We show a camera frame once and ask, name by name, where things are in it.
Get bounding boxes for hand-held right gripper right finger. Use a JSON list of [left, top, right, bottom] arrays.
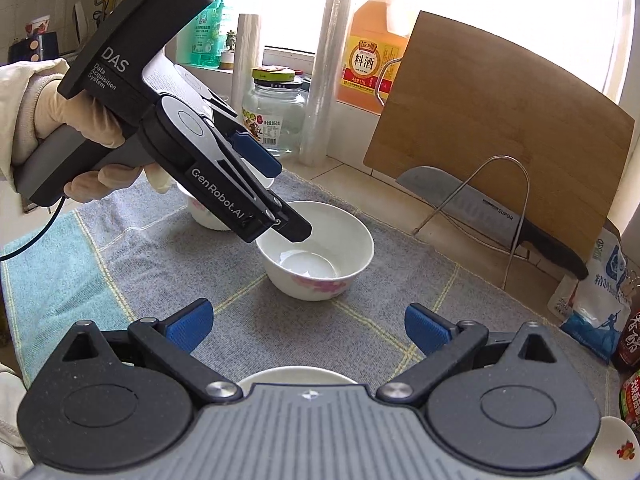
[[375, 302, 559, 404]]

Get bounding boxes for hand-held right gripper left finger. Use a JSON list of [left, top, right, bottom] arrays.
[[62, 297, 241, 404]]

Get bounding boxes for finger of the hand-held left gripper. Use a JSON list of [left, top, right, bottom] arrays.
[[220, 127, 282, 177], [227, 152, 314, 242]]

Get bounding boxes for white pink floral bowl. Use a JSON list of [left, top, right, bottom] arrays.
[[255, 201, 375, 302]]

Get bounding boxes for person's left forearm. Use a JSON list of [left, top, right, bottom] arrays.
[[0, 57, 71, 181]]

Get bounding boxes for person's left hand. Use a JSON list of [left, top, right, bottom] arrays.
[[42, 77, 173, 202]]

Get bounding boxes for glass jar green lid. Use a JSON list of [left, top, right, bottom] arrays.
[[241, 66, 307, 161]]

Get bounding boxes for grey and teal checked towel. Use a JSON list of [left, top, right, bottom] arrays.
[[0, 160, 621, 406]]

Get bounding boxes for green dish soap bottle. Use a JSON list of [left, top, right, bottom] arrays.
[[180, 0, 235, 70]]

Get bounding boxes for floral white cup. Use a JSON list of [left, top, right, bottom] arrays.
[[176, 175, 275, 232]]

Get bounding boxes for small potted plant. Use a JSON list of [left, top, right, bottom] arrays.
[[220, 30, 237, 70]]

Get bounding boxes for large plastic wrap roll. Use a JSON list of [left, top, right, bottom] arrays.
[[299, 0, 351, 167]]

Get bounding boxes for small plastic wrap roll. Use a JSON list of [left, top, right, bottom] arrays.
[[232, 12, 263, 106]]

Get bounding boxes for black box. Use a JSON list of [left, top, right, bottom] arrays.
[[9, 31, 60, 63]]

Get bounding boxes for orange cooking wine jug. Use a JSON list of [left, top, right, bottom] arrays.
[[337, 0, 411, 116]]

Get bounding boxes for blue white salt bag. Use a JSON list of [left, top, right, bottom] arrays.
[[547, 227, 633, 363]]

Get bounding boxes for person's cream clothing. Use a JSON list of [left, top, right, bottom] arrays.
[[0, 360, 37, 480]]

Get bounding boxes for dark vinegar bottle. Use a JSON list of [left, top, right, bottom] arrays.
[[612, 270, 640, 373]]

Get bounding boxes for green round can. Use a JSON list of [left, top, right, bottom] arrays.
[[617, 367, 640, 426]]

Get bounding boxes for small white fruit print plate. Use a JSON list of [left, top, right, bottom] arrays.
[[589, 415, 640, 480]]

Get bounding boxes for wooden cutting board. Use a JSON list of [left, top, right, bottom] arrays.
[[362, 10, 636, 261]]

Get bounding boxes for steel knife black handle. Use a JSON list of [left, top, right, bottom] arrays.
[[395, 166, 591, 281]]

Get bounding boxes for metal wire rack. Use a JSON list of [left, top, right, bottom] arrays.
[[412, 156, 532, 291]]

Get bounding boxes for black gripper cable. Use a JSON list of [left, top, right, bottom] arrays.
[[0, 195, 68, 262]]

